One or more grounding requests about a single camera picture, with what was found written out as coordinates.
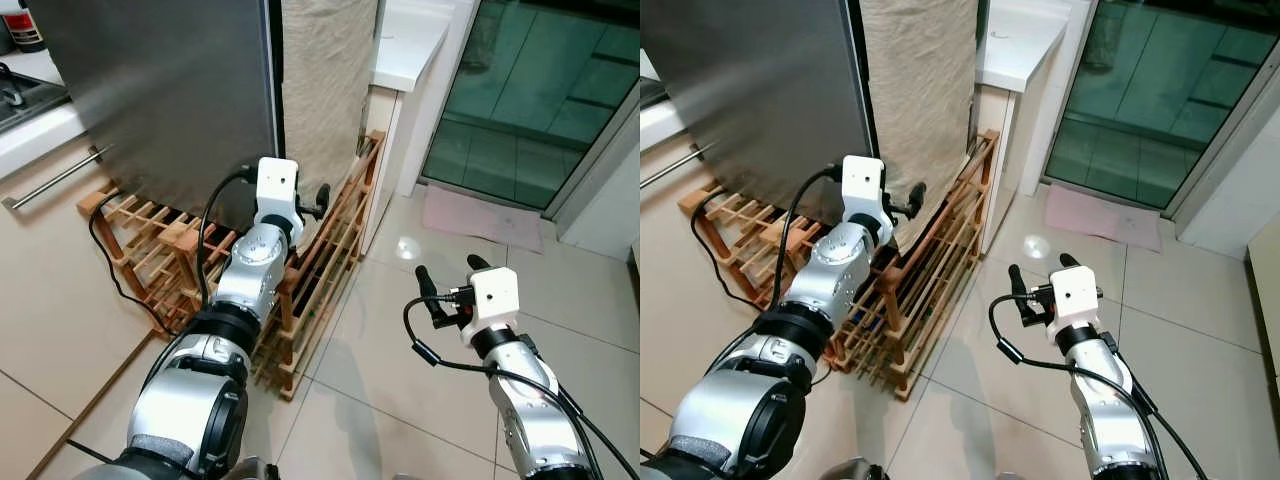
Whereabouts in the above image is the beige hanging cloth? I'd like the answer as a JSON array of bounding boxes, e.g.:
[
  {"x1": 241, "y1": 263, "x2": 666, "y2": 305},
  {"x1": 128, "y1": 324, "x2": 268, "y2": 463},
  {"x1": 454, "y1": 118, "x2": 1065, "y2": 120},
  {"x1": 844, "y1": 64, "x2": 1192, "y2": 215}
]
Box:
[
  {"x1": 280, "y1": 0, "x2": 381, "y2": 199},
  {"x1": 860, "y1": 0, "x2": 981, "y2": 251}
]

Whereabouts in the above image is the mini fridge door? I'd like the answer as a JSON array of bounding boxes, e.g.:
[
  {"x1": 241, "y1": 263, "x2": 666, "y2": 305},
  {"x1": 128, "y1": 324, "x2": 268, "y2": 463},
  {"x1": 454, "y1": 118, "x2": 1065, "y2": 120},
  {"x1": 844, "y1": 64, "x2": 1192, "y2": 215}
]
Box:
[
  {"x1": 640, "y1": 0, "x2": 867, "y2": 226},
  {"x1": 28, "y1": 0, "x2": 277, "y2": 231}
]

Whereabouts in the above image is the pink floor mat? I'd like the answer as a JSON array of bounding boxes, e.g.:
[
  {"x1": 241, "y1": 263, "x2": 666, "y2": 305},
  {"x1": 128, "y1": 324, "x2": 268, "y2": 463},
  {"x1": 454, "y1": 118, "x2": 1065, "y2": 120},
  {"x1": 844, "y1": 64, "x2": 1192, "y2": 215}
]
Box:
[
  {"x1": 422, "y1": 185, "x2": 546, "y2": 253},
  {"x1": 1043, "y1": 183, "x2": 1166, "y2": 251}
]

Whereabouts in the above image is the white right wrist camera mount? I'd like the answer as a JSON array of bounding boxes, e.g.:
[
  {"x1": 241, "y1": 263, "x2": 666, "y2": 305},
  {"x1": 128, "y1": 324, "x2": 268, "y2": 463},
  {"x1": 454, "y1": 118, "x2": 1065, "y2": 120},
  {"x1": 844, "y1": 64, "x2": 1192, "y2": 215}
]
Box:
[
  {"x1": 462, "y1": 267, "x2": 521, "y2": 346},
  {"x1": 1047, "y1": 267, "x2": 1102, "y2": 346}
]

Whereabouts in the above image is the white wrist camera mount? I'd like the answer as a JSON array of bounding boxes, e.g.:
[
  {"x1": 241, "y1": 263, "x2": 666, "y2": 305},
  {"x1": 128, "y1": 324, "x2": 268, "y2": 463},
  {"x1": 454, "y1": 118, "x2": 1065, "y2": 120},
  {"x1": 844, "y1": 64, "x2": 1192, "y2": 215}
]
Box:
[
  {"x1": 842, "y1": 155, "x2": 890, "y2": 241},
  {"x1": 255, "y1": 157, "x2": 303, "y2": 241},
  {"x1": 462, "y1": 267, "x2": 521, "y2": 346},
  {"x1": 1047, "y1": 267, "x2": 1102, "y2": 346}
]

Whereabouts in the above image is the red label dark bottle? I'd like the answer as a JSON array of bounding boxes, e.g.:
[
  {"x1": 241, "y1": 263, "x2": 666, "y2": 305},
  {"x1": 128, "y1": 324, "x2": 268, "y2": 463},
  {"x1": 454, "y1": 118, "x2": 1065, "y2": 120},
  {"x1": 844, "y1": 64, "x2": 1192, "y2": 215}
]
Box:
[{"x1": 0, "y1": 0, "x2": 46, "y2": 53}]

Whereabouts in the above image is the steel mini fridge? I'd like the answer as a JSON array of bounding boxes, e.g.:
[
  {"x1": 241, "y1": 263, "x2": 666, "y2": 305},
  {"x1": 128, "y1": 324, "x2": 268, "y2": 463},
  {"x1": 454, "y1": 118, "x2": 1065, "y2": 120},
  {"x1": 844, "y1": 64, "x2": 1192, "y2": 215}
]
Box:
[
  {"x1": 28, "y1": 0, "x2": 286, "y2": 236},
  {"x1": 640, "y1": 0, "x2": 881, "y2": 229}
]

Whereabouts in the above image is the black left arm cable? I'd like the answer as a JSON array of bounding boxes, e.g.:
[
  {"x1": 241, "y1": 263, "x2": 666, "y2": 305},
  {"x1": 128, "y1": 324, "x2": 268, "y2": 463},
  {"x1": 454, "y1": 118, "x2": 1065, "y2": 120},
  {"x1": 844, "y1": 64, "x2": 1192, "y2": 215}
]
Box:
[
  {"x1": 195, "y1": 165, "x2": 261, "y2": 311},
  {"x1": 780, "y1": 165, "x2": 846, "y2": 311}
]

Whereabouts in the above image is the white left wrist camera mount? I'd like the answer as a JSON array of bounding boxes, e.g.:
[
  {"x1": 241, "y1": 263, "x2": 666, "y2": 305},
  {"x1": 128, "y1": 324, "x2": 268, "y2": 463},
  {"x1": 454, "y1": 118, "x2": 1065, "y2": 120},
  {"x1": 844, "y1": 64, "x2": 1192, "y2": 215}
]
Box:
[
  {"x1": 842, "y1": 155, "x2": 890, "y2": 241},
  {"x1": 255, "y1": 157, "x2": 303, "y2": 241}
]

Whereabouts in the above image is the glass sliding door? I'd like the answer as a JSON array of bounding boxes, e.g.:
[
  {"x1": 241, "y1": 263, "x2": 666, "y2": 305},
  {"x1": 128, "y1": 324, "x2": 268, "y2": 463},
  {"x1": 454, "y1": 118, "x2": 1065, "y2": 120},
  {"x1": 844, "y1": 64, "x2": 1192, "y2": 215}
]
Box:
[
  {"x1": 1043, "y1": 0, "x2": 1280, "y2": 236},
  {"x1": 420, "y1": 0, "x2": 641, "y2": 236}
]

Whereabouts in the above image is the white topped side cabinet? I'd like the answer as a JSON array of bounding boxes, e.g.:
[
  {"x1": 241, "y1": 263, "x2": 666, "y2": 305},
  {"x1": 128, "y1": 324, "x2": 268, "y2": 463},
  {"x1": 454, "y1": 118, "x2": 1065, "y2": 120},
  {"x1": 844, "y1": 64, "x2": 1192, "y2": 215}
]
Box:
[
  {"x1": 362, "y1": 0, "x2": 456, "y2": 251},
  {"x1": 975, "y1": 0, "x2": 1073, "y2": 251}
]

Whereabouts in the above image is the black fridge power cord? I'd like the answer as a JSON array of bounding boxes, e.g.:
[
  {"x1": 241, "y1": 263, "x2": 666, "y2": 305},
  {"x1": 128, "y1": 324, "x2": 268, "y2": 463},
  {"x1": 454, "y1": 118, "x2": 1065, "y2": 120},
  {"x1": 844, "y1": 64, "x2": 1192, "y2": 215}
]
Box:
[
  {"x1": 702, "y1": 190, "x2": 791, "y2": 316},
  {"x1": 88, "y1": 190, "x2": 186, "y2": 336}
]

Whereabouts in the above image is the steel bar cabinet handle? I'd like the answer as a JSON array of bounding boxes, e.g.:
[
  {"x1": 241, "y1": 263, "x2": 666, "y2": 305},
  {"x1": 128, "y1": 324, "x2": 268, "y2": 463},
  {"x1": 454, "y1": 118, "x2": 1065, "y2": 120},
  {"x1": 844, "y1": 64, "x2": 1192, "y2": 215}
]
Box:
[
  {"x1": 640, "y1": 142, "x2": 716, "y2": 189},
  {"x1": 0, "y1": 145, "x2": 113, "y2": 211}
]

